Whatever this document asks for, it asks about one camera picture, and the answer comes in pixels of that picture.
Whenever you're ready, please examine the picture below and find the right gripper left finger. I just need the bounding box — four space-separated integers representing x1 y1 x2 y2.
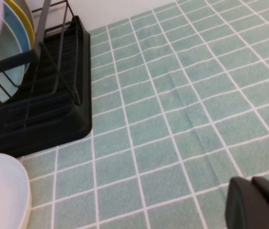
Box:
224 177 269 229

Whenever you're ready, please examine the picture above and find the black dish drying rack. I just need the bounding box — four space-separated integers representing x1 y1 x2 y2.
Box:
0 15 93 158

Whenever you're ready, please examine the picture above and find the white plate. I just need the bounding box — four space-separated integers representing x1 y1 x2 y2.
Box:
0 152 32 229

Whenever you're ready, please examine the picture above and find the mint green plate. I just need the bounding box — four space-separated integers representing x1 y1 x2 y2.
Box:
0 14 27 103

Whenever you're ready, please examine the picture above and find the light blue plate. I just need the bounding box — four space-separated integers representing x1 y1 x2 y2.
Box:
2 1 32 77

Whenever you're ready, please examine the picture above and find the yellow plate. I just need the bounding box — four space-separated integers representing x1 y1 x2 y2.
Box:
4 0 36 50

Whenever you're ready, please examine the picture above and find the grey beige plate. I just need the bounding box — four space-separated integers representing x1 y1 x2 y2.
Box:
12 0 35 24

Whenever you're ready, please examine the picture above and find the green checkered tablecloth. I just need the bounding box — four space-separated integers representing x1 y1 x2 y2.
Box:
17 0 269 229

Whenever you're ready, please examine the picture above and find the black wire dish rack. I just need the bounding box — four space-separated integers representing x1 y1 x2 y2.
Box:
0 0 82 129

